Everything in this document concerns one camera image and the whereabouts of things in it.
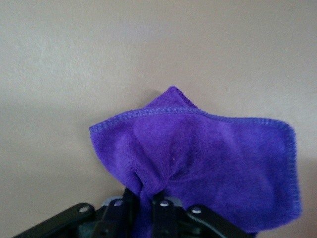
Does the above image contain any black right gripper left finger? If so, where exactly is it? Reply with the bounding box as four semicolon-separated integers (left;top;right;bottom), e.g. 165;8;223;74
12;187;140;238

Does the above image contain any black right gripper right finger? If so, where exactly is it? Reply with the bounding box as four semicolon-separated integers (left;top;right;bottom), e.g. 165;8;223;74
151;190;251;238

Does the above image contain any purple microfibre cloth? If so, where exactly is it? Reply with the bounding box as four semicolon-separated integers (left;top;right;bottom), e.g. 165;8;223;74
88;85;303;238

